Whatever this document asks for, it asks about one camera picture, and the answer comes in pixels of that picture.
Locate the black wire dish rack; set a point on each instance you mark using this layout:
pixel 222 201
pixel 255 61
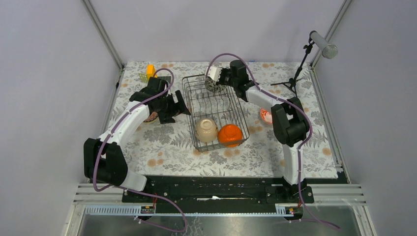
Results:
pixel 218 104

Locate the grey microphone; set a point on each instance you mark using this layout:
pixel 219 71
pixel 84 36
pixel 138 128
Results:
pixel 328 50

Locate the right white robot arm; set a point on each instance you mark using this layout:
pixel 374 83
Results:
pixel 291 125

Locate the pink speckled bowl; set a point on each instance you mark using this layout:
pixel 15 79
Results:
pixel 213 83

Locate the yellow patterned bowl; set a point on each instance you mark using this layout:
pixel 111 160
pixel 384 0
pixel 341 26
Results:
pixel 150 121

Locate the blue white patterned bowl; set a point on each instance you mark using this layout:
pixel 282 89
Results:
pixel 153 115

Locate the orange block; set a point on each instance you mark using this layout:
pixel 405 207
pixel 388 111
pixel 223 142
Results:
pixel 150 71

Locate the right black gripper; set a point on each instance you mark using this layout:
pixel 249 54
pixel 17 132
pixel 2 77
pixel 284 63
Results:
pixel 223 71

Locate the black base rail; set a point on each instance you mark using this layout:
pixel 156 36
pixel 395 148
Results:
pixel 225 194

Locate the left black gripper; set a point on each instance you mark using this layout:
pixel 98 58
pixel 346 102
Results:
pixel 177 108

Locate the floral tablecloth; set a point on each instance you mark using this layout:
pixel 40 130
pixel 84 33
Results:
pixel 167 149

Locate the beige ceramic bowl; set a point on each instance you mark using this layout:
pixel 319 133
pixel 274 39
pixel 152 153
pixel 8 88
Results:
pixel 206 130

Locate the red white patterned bowl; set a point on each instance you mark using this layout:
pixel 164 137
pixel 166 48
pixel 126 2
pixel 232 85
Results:
pixel 266 116

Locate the orange bowl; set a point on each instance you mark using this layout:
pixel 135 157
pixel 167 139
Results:
pixel 230 136

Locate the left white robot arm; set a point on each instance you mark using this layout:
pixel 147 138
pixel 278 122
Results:
pixel 103 157

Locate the black microphone tripod stand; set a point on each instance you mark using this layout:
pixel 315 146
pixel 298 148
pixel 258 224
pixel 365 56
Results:
pixel 292 82

